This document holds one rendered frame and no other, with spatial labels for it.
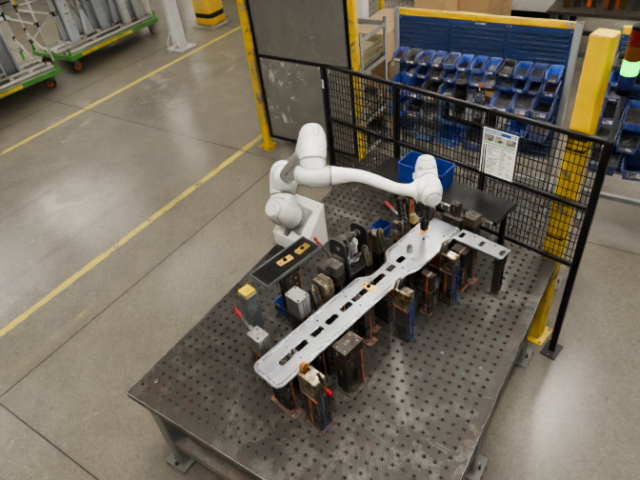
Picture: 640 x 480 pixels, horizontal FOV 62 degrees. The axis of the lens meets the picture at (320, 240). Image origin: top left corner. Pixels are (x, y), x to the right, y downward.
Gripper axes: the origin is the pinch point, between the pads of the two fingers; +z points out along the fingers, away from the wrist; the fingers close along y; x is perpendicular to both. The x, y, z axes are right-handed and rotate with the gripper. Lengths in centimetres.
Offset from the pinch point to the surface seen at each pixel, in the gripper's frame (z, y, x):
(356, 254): 8.4, -19.0, -34.0
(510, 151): -23, 17, 54
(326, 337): 11, 5, -84
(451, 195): 7.8, -8.3, 39.7
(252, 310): 6, -30, -97
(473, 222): 6.4, 16.1, 23.6
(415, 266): 11.0, 9.2, -19.9
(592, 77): -71, 49, 58
